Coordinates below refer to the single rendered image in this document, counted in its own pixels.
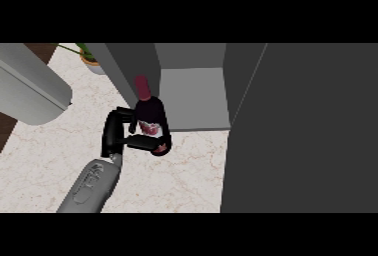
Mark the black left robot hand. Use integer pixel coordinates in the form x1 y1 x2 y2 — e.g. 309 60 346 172
99 106 167 159

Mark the dark wine bottle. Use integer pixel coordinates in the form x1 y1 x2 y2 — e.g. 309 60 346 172
133 74 174 157

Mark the grey cabinet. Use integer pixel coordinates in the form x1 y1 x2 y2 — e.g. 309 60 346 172
84 43 267 133

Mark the dark grey cabinet door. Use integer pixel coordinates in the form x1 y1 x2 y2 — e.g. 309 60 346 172
219 43 378 214

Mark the potted green plant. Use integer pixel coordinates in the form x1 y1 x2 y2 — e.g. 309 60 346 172
52 43 108 76

